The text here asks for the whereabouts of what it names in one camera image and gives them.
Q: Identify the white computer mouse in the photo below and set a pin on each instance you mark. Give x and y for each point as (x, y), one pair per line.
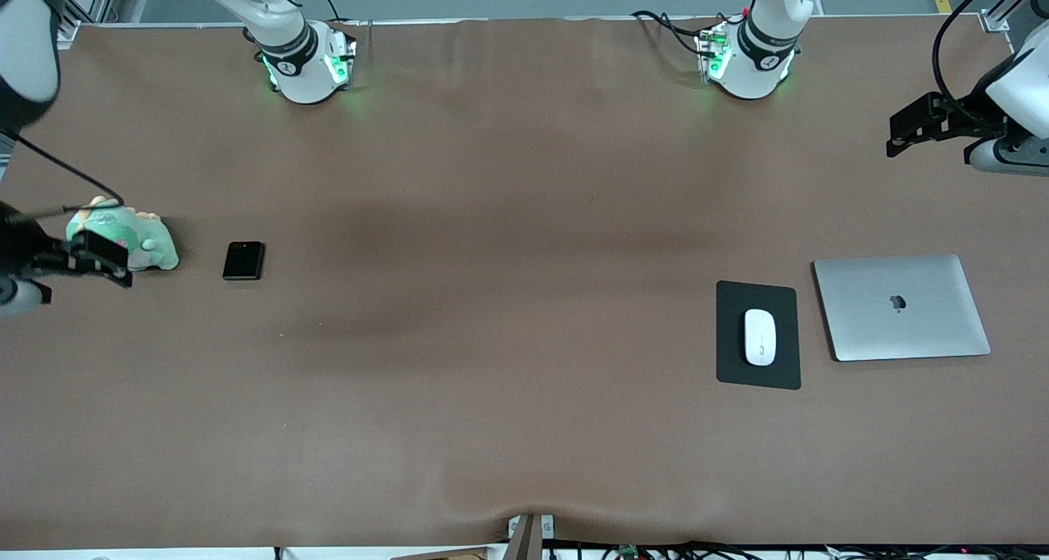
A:
(760, 337)

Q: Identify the brown wooden post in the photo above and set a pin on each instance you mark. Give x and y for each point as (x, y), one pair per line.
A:
(524, 544)

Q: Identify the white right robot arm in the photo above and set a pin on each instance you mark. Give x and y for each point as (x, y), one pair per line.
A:
(295, 68)

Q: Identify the green dinosaur plush toy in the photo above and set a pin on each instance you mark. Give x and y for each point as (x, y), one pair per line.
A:
(152, 248)

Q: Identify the brown table cover mat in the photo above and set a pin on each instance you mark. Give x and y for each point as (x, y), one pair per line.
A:
(524, 396)

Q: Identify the black flip phone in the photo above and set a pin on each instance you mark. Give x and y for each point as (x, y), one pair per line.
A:
(243, 261)

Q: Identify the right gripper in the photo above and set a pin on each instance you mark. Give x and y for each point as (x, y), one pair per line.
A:
(23, 247)

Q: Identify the small green circuit board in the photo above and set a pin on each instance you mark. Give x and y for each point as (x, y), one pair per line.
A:
(628, 553)

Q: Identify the black mouse pad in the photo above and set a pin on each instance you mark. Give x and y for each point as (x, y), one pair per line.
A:
(729, 371)

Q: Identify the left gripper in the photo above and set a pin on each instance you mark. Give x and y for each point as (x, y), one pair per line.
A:
(972, 111)

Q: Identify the metal mount bracket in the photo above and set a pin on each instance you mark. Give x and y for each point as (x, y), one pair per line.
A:
(547, 529)

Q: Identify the silver closed laptop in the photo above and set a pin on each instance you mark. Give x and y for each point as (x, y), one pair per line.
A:
(893, 330)

